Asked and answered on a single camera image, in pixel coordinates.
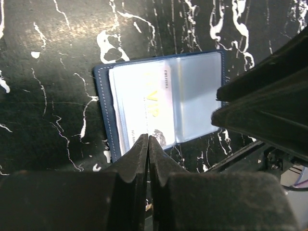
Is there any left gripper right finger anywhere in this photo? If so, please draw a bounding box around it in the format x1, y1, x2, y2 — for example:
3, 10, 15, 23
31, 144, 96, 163
148, 136, 300, 231

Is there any blue leather card holder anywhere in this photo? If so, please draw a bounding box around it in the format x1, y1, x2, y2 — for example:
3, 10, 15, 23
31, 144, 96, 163
93, 50, 226, 161

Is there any white VIP credit card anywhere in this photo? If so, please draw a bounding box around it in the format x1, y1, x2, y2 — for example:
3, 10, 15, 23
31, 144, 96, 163
109, 61, 176, 153

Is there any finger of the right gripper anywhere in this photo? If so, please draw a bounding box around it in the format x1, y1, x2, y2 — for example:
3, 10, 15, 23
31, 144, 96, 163
211, 69, 308, 159
217, 27, 308, 101

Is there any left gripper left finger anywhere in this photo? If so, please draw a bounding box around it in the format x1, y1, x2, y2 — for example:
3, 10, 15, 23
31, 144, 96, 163
0, 134, 148, 231

